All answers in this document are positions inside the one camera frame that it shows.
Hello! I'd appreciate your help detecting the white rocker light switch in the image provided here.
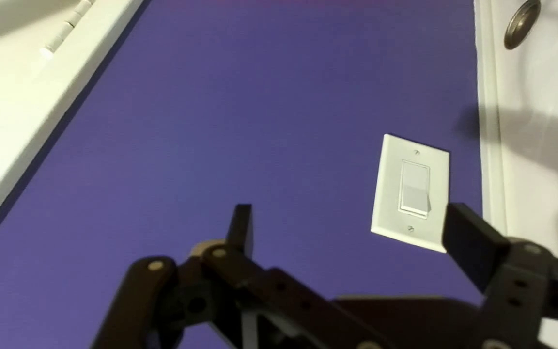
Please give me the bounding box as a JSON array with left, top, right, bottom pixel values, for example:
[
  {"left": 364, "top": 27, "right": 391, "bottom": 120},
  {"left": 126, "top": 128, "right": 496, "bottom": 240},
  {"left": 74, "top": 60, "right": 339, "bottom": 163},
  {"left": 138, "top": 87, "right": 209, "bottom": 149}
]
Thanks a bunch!
[{"left": 397, "top": 159, "right": 434, "bottom": 217}]

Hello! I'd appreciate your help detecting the white door frame with hinge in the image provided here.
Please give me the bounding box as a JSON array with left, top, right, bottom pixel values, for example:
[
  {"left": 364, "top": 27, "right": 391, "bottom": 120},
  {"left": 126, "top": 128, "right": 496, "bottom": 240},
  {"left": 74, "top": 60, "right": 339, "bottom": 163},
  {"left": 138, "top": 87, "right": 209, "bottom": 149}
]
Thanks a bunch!
[{"left": 0, "top": 0, "right": 147, "bottom": 250}]

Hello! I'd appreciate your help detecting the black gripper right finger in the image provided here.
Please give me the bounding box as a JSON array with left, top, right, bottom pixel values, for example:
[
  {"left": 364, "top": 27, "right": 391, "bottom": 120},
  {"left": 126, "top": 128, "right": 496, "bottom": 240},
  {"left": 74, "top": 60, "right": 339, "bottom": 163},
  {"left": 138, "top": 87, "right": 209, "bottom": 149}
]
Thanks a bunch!
[{"left": 440, "top": 201, "right": 558, "bottom": 349}]

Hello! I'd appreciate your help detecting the white door hinge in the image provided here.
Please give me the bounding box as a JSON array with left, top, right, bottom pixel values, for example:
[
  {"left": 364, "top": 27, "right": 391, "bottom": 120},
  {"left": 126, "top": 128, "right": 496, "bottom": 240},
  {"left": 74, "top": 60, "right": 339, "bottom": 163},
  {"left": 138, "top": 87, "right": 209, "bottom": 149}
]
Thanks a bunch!
[{"left": 41, "top": 0, "right": 97, "bottom": 56}]

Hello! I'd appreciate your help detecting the plain white door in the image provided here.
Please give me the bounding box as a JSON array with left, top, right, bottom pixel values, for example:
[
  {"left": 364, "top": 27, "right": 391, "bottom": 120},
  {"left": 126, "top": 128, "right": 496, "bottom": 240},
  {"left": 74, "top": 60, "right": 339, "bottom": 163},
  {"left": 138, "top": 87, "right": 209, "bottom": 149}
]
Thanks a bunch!
[{"left": 0, "top": 0, "right": 81, "bottom": 54}]

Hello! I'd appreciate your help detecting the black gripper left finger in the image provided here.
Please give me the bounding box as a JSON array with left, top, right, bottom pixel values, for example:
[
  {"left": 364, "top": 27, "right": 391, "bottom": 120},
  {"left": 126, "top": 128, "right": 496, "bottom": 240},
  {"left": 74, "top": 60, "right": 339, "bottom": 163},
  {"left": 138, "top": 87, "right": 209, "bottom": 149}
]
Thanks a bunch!
[{"left": 91, "top": 201, "right": 397, "bottom": 349}]

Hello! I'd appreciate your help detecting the white light switch plate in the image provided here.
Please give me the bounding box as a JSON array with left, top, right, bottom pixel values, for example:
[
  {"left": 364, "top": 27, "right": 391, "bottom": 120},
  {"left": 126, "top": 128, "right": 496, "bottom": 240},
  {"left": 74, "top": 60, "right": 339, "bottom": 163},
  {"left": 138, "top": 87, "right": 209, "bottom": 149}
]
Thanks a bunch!
[{"left": 368, "top": 132, "right": 453, "bottom": 256}]

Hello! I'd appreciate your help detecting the metal door knob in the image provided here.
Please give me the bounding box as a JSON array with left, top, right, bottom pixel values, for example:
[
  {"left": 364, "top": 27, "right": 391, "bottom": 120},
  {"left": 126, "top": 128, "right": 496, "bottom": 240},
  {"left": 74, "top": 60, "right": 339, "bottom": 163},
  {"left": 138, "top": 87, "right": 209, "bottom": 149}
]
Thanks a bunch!
[{"left": 502, "top": 0, "right": 543, "bottom": 52}]

